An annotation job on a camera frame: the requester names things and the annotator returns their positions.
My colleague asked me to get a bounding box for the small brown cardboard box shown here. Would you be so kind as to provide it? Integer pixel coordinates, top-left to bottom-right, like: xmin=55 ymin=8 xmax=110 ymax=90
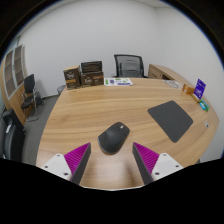
xmin=63 ymin=65 xmax=82 ymax=91

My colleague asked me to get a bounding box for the black visitor chair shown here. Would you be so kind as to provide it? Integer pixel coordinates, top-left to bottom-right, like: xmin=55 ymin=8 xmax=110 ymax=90
xmin=20 ymin=73 xmax=44 ymax=122

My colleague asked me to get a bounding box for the round grey disc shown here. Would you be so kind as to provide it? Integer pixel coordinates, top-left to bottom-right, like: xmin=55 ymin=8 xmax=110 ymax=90
xmin=164 ymin=79 xmax=183 ymax=89

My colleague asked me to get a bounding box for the green and blue small box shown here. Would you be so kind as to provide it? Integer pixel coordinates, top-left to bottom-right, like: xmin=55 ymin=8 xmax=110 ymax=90
xmin=198 ymin=99 xmax=210 ymax=113

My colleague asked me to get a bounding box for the dark printed cardboard box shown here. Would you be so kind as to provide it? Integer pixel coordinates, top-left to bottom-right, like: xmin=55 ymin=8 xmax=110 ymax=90
xmin=80 ymin=60 xmax=103 ymax=74

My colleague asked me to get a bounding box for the black computer mouse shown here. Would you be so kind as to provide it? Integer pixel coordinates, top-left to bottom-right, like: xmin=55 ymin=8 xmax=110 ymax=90
xmin=97 ymin=121 xmax=131 ymax=156

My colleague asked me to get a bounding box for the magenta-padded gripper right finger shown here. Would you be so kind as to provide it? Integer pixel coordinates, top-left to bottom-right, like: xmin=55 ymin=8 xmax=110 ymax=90
xmin=132 ymin=141 xmax=184 ymax=186

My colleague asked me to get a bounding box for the dark grey mouse pad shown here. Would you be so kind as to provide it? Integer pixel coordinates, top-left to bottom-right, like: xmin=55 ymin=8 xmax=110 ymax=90
xmin=147 ymin=100 xmax=194 ymax=144

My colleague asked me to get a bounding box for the purple sign card with stand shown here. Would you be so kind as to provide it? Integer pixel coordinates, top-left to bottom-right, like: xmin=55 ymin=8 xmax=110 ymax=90
xmin=193 ymin=78 xmax=207 ymax=101

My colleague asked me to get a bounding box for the black padded swivel chair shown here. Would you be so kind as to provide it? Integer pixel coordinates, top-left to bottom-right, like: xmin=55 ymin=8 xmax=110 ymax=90
xmin=0 ymin=108 xmax=27 ymax=163

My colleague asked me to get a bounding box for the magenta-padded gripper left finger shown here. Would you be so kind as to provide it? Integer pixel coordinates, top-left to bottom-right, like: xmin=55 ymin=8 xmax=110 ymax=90
xmin=41 ymin=142 xmax=92 ymax=186

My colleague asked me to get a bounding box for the white printed paper sheet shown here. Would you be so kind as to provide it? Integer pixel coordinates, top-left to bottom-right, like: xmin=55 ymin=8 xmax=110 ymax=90
xmin=103 ymin=77 xmax=134 ymax=87

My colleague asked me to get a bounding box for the black mesh office chair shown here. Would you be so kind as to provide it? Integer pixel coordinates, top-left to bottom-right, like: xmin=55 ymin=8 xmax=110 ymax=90
xmin=113 ymin=53 xmax=148 ymax=79

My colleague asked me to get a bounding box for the wooden side desk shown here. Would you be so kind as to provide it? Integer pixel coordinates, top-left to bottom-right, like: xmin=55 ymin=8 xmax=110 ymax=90
xmin=147 ymin=63 xmax=188 ymax=88

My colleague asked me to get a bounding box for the small orange box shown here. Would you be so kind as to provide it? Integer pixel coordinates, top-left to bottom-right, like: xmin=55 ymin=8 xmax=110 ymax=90
xmin=181 ymin=83 xmax=196 ymax=96

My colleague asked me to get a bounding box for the wooden shelf unit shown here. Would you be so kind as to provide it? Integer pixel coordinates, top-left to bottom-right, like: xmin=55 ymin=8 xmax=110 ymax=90
xmin=0 ymin=43 xmax=34 ymax=126

